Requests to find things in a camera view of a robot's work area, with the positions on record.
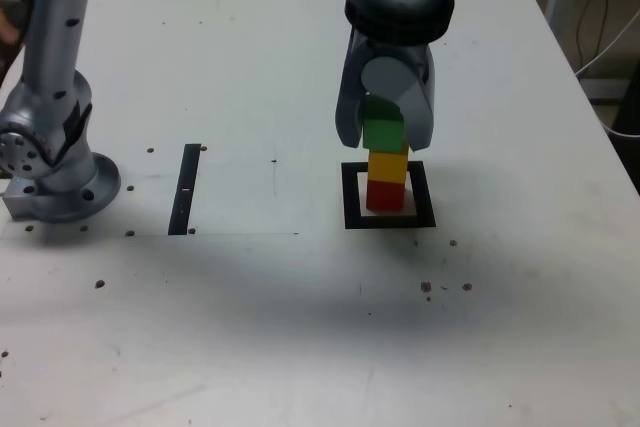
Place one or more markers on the black tape strip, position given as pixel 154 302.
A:
pixel 184 187

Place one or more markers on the yellow cube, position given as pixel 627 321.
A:
pixel 387 167

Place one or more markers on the black tape square outline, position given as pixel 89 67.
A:
pixel 350 197

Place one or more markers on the red cube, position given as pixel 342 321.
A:
pixel 385 194

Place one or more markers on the green cube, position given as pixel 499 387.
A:
pixel 382 134

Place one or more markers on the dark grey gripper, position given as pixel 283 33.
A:
pixel 400 51

